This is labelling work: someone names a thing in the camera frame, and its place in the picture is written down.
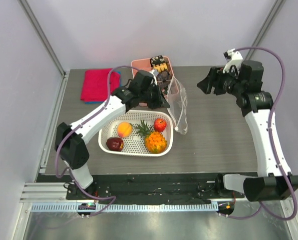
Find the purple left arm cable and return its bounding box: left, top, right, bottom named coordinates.
left=54, top=65, right=139, bottom=216

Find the black floral rolled sock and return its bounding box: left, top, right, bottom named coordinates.
left=150, top=55, right=165, bottom=67

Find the dark brown rolled sock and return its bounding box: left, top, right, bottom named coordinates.
left=156, top=70, right=172, bottom=82

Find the yellow black rolled sock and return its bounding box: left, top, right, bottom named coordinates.
left=153, top=62, right=169, bottom=73

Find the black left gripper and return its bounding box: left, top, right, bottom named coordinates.
left=139, top=82, right=170, bottom=110

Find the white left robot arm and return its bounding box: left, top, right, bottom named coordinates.
left=55, top=70, right=170, bottom=200

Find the clear polka dot zip bag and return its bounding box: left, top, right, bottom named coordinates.
left=166, top=76, right=188, bottom=135

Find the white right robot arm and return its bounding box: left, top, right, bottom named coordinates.
left=197, top=60, right=298, bottom=202

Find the white slotted cable duct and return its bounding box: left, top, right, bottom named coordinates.
left=31, top=202, right=218, bottom=213

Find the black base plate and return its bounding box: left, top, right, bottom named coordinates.
left=66, top=173, right=245, bottom=205

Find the white perforated plastic basket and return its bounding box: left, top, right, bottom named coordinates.
left=98, top=110, right=173, bottom=157

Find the magenta folded cloth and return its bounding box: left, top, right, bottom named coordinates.
left=80, top=68, right=121, bottom=103

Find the black patterned rolled sock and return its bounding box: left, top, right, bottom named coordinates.
left=158, top=80, right=171, bottom=91

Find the pink divided organizer tray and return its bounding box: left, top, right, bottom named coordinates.
left=131, top=56, right=174, bottom=77

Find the yellow orange peach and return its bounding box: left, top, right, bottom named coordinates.
left=117, top=122, right=133, bottom=138

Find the orange toy pineapple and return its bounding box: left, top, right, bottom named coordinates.
left=135, top=120, right=167, bottom=154

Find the blue folded cloth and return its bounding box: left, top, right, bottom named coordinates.
left=85, top=70, right=122, bottom=105

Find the dark red apple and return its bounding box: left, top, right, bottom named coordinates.
left=106, top=137, right=124, bottom=152

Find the bright red apple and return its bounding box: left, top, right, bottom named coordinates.
left=153, top=118, right=167, bottom=133

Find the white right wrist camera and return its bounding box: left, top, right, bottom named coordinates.
left=222, top=48, right=243, bottom=73

